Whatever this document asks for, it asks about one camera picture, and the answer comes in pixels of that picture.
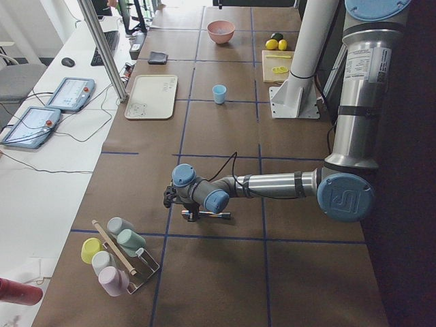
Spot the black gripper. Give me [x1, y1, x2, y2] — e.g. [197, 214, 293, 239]
[163, 185, 200, 222]

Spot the steel muddler black tip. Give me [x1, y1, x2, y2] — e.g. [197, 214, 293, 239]
[181, 210, 232, 220]

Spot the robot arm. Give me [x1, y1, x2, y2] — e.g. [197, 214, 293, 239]
[163, 1, 410, 222]

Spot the mint green cup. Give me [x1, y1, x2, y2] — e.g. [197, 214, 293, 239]
[116, 229, 146, 257]

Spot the grey cup on rack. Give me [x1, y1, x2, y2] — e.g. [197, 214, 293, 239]
[107, 217, 134, 236]

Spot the pink cup on rack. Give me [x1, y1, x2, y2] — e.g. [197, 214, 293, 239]
[98, 266, 129, 297]

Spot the white cup on rack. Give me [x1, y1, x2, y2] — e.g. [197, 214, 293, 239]
[91, 251, 118, 277]

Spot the yellow cup on rack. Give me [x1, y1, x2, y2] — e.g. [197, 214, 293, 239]
[80, 238, 103, 264]

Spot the light blue cup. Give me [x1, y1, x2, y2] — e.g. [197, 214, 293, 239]
[212, 84, 227, 104]

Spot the cream bear tray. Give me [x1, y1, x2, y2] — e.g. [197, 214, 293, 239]
[125, 75, 178, 120]

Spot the folded grey cloth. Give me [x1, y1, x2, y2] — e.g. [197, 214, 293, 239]
[148, 51, 168, 65]

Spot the wooden cutting board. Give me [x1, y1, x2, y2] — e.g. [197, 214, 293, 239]
[262, 50, 294, 82]

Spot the upper teach pendant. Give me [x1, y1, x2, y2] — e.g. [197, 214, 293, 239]
[46, 77, 95, 112]

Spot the teach pendant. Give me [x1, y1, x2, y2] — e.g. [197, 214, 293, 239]
[46, 77, 95, 112]
[1, 106, 61, 149]

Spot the yellow knife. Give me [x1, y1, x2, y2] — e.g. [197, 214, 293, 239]
[265, 54, 293, 59]

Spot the lower teach pendant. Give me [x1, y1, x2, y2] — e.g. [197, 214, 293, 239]
[1, 106, 61, 149]

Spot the pink bowl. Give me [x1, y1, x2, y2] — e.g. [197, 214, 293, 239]
[207, 20, 235, 44]

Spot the black keyboard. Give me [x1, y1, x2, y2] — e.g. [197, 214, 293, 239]
[90, 30, 120, 67]

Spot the red bottle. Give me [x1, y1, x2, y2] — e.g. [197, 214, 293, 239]
[1, 278, 43, 306]

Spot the green avocado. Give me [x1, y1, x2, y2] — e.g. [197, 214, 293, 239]
[270, 32, 283, 42]

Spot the black computer mouse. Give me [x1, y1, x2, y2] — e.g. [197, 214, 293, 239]
[61, 57, 76, 67]

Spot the white wire cup rack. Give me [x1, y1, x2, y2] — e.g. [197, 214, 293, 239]
[92, 220, 160, 294]

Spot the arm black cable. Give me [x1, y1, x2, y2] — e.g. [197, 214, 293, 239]
[207, 151, 239, 187]

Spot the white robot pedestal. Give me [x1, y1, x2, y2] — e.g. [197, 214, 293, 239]
[269, 0, 339, 119]

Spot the aluminium frame post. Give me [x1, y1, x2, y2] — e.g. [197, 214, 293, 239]
[78, 0, 128, 103]

